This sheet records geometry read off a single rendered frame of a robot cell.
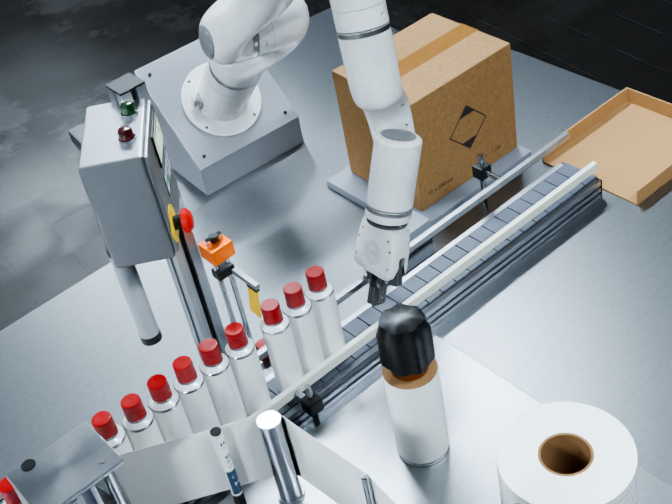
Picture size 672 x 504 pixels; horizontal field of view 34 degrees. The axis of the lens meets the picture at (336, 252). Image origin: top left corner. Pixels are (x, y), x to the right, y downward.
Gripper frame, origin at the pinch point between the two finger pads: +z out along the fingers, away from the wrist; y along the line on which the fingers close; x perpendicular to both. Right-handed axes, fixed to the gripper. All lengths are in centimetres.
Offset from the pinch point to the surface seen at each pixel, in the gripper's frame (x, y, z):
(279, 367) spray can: -23.6, 1.6, 7.3
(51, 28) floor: 116, -352, 58
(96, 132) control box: -53, -10, -37
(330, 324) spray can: -13.2, 2.3, 1.4
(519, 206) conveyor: 40.9, -2.1, -8.1
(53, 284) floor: 25, -178, 91
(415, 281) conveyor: 12.9, -2.5, 2.1
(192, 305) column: -32.8, -12.3, -0.9
